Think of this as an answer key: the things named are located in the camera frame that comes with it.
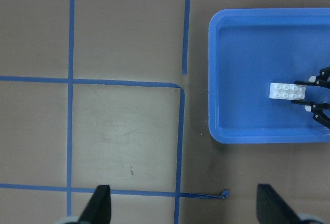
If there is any white block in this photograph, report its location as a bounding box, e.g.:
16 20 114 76
289 84 306 100
269 83 291 100

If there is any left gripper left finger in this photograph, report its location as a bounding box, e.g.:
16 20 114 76
55 185 111 224

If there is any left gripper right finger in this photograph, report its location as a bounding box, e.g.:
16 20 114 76
257 184 325 223

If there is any blue plastic tray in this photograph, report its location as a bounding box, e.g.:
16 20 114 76
208 8 329 144

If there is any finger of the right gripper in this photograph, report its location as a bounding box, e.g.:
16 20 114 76
294 67 330 89
291 100 329 127

